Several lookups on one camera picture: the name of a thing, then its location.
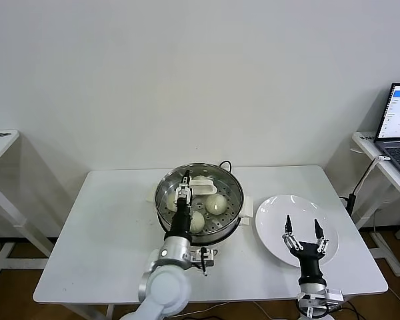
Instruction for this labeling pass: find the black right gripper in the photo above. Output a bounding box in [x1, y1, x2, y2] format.
[282, 215, 330, 285]

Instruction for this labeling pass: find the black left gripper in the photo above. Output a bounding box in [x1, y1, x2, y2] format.
[167, 170, 193, 239]

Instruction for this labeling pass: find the round glass lid white handle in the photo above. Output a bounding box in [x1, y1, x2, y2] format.
[155, 163, 244, 234]

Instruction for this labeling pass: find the stainless steel perforated steamer basket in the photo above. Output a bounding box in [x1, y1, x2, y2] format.
[154, 162, 245, 236]

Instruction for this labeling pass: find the round white plate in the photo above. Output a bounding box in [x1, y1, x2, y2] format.
[255, 194, 340, 269]

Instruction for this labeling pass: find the white electric cooker base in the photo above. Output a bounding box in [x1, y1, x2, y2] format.
[145, 185, 254, 261]

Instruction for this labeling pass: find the white side desk with laptop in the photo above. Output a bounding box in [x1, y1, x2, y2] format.
[349, 131, 400, 277]

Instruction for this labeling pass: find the black cable plug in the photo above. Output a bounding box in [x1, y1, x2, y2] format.
[339, 191, 357, 213]

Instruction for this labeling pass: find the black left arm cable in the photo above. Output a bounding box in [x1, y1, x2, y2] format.
[199, 246, 209, 277]

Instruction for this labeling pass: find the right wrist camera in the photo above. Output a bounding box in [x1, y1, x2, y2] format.
[325, 289, 345, 305]

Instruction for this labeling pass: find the white laptop cable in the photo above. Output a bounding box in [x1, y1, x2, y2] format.
[352, 154, 391, 195]

